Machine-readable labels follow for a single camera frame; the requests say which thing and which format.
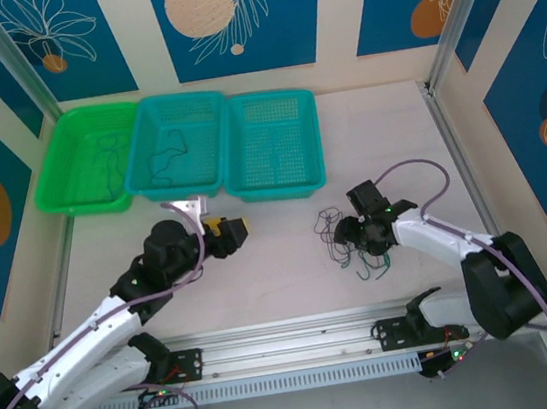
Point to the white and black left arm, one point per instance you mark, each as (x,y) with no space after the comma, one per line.
(79,336)

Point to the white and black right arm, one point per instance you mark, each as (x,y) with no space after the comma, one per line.
(438,233)

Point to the teal plastic basket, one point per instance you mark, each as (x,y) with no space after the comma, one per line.
(270,144)
(176,116)

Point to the green plastic basket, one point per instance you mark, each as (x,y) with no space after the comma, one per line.
(81,159)

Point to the black controller board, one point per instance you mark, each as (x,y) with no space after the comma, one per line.
(155,399)
(442,359)

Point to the aluminium table side rail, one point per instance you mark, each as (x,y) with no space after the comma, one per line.
(55,233)
(472,178)

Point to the aluminium mounting rail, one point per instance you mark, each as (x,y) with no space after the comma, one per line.
(292,343)

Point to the aluminium frame post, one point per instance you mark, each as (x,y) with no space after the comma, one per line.
(459,3)
(12,57)

